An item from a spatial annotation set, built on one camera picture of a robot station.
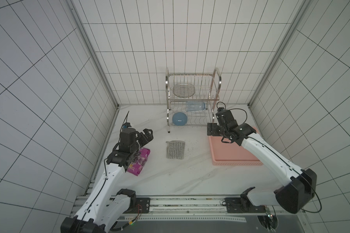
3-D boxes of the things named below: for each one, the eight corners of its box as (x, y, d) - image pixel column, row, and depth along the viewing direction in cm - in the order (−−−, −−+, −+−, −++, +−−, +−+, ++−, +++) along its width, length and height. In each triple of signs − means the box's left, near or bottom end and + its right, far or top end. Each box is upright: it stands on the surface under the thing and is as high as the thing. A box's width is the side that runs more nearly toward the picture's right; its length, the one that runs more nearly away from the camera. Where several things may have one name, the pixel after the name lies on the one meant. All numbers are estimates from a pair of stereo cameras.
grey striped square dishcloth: (165, 159, 91) (165, 158, 89) (166, 142, 98) (166, 140, 97) (185, 159, 91) (185, 158, 89) (184, 142, 98) (184, 140, 97)
